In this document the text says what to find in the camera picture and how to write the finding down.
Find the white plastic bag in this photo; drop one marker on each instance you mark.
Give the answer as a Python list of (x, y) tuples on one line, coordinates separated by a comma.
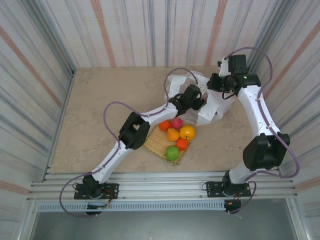
[(212, 110)]

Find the round orange with leaf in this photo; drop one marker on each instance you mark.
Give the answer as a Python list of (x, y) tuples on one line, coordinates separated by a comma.
[(165, 125)]

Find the orange pear-shaped fruit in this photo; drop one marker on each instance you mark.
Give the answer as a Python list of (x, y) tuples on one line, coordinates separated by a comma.
[(172, 135)]

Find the small red-orange tangerine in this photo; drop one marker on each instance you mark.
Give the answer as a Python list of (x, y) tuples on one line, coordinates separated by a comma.
[(182, 144)]

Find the green round fruit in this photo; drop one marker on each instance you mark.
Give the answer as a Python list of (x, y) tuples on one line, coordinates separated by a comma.
[(172, 153)]

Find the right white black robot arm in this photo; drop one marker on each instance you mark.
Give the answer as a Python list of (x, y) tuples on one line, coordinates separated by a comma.
[(257, 112)]

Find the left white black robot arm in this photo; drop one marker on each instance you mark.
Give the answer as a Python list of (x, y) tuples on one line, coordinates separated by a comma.
[(110, 160)]

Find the pink peach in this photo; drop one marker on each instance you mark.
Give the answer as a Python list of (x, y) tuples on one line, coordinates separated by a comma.
[(177, 123)]

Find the large yellow orange fruit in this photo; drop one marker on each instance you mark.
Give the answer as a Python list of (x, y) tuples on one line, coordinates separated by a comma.
[(187, 132)]

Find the woven bamboo mat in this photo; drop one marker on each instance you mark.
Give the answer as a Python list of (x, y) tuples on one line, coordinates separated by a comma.
[(155, 141)]

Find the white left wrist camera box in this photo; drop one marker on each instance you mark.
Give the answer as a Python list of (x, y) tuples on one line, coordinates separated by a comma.
[(201, 88)]

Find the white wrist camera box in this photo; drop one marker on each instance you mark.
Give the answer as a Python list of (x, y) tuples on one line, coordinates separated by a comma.
[(201, 88), (223, 66)]

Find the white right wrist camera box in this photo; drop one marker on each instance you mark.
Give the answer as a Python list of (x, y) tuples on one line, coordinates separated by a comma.
[(223, 66)]

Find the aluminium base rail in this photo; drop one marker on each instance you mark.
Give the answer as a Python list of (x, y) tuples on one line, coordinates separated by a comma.
[(160, 185)]

